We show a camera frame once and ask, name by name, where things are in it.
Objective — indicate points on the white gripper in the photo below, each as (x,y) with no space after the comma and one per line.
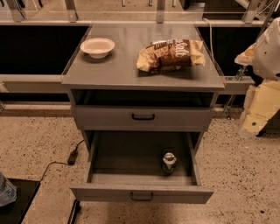
(269,57)

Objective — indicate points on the green soda can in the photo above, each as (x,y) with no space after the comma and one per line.
(169,162)

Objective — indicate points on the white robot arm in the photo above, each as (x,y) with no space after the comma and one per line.
(262,102)

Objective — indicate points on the grey drawer cabinet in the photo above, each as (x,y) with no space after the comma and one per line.
(116,81)

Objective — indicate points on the open grey drawer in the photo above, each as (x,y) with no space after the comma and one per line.
(126,166)

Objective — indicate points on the closed grey drawer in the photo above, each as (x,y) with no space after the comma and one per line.
(141,118)

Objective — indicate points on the metal tripod stand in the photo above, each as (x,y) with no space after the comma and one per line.
(237,87)

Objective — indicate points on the brown yellow chip bag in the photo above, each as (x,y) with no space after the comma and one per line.
(171,55)

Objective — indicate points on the white bowl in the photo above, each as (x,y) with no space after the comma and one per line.
(97,48)

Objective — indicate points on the blue white plastic bag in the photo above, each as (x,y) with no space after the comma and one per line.
(8,191)

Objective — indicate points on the black floor mat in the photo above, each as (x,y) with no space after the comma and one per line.
(15,212)

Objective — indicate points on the black power adapter with cable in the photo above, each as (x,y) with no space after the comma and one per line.
(70,161)

